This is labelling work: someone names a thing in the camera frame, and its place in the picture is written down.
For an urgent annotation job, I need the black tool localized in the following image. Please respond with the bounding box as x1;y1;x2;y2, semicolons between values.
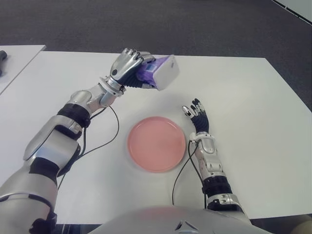
0;50;8;77

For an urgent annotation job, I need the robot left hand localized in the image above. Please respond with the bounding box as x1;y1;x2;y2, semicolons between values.
107;48;156;90

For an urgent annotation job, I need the grey robot torso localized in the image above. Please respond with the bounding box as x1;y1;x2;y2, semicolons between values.
97;206;254;234

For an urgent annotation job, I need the pink round plate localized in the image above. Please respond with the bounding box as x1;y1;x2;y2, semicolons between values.
127;116;188;173

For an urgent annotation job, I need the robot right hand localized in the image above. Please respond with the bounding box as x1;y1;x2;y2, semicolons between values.
182;98;210;134

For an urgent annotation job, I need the black cable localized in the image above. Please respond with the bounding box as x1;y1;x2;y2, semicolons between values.
79;106;120;158
56;119;90;193
171;143;195;207
189;142;206;210

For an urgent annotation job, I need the white side table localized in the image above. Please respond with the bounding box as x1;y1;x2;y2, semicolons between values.
0;44;46;95

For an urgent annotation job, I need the purple tissue paper pack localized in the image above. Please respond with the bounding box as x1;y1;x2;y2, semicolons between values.
136;55;180;92

